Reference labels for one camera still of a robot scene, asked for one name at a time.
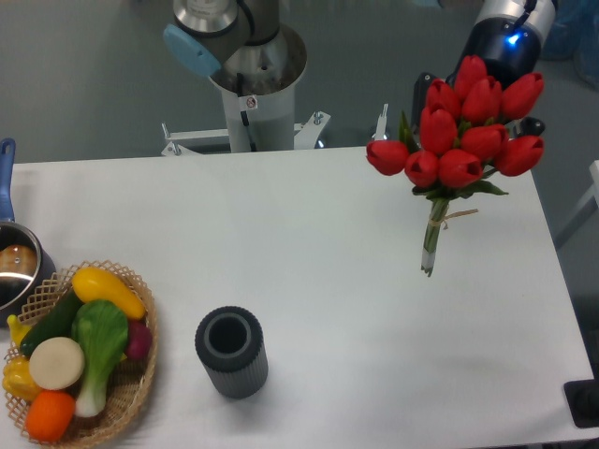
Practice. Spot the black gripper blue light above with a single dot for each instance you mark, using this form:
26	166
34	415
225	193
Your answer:
508	51

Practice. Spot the red tulip bouquet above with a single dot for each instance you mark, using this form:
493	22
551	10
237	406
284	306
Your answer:
462	140

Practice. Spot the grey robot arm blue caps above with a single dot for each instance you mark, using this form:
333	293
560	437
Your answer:
225	26

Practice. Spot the dark grey ribbed vase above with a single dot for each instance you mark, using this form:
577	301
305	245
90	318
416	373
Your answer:
230	345

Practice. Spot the blue plastic bag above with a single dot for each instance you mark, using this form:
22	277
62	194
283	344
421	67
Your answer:
574	36

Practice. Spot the black device at table edge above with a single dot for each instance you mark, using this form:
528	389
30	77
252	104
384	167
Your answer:
582	399

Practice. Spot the red radish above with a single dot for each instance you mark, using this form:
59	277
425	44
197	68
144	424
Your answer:
140	341

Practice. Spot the yellow squash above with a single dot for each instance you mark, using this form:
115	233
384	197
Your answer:
91	283

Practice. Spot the green bok choy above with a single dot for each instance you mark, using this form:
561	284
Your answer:
101	330

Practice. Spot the woven wicker basket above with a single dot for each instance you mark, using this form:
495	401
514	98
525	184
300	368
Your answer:
130	383

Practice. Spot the dark green cucumber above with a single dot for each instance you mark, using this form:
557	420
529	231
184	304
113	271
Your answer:
57	322

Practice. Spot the cream round disc vegetable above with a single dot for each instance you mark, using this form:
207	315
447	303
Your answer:
56	363

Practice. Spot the yellow banana tip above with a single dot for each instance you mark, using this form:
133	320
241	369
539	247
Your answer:
17	330

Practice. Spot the orange fruit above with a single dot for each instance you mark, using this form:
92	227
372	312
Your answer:
50	415

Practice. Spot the yellow bell pepper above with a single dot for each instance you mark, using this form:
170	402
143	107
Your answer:
18	381

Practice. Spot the white furniture frame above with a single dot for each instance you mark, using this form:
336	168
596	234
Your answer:
583	210

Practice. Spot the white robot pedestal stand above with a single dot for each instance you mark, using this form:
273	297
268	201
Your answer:
257	87

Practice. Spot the blue handled saucepan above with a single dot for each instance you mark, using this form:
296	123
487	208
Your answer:
24	262

